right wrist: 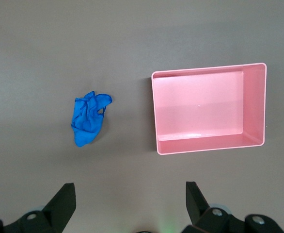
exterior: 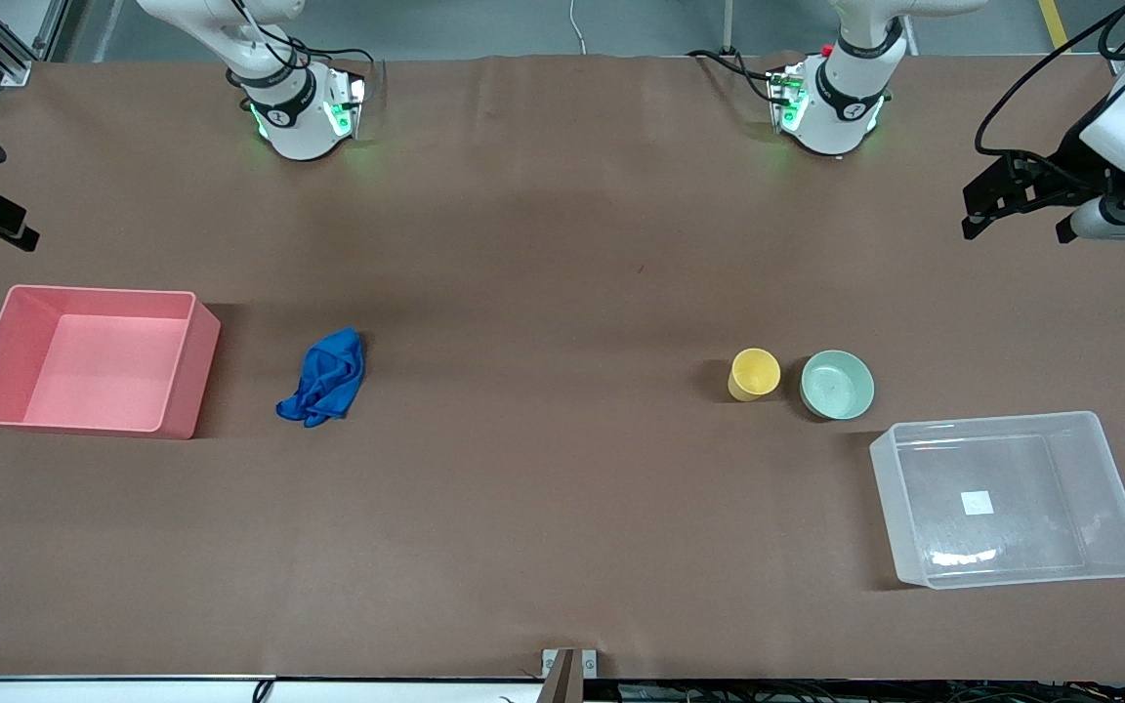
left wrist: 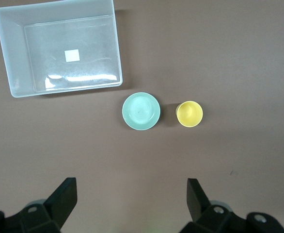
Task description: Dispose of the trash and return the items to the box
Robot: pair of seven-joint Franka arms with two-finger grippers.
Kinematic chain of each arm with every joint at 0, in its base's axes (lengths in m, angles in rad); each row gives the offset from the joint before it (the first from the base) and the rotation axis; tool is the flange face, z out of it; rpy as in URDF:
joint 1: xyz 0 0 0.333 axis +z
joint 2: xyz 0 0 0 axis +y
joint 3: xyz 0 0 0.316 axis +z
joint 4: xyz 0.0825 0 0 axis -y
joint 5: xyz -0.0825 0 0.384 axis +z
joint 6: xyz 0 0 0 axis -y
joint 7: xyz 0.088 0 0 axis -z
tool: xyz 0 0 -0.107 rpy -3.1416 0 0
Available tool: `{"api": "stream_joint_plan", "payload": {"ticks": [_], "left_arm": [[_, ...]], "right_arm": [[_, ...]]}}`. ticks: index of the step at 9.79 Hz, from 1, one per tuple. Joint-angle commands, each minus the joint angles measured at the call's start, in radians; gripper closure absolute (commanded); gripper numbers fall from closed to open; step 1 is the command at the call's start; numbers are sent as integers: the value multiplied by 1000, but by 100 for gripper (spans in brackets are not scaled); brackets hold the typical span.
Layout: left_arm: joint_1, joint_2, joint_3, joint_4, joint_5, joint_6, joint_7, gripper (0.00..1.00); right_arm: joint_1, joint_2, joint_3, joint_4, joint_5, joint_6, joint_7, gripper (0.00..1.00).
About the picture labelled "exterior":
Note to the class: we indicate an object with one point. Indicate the mint green bowl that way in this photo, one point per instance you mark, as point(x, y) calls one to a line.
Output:
point(836, 386)

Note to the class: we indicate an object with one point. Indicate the yellow plastic cup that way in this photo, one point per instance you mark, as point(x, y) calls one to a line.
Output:
point(754, 374)

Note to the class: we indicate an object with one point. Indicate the blue cloth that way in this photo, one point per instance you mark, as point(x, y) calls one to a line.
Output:
point(328, 376)

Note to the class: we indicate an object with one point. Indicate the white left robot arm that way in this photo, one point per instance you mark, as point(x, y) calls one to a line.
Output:
point(841, 117)

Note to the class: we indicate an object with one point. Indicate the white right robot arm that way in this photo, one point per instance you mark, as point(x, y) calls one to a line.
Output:
point(299, 127)

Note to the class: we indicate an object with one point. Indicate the clear plastic box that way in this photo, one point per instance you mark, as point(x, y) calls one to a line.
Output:
point(1012, 469)

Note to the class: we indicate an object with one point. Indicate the pink plastic bin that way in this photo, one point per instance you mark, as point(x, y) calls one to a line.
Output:
point(104, 371)

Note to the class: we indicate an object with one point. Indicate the thin grey metal pole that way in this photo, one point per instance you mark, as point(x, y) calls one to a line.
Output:
point(728, 24)

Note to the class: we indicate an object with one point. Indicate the brown table cover sheet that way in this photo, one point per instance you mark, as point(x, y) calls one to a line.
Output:
point(562, 293)

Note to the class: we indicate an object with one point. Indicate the white table edge rail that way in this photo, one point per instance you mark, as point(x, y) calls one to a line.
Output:
point(133, 691)

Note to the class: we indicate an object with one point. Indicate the silver metal edge bracket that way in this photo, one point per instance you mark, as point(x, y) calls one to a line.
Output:
point(553, 664)

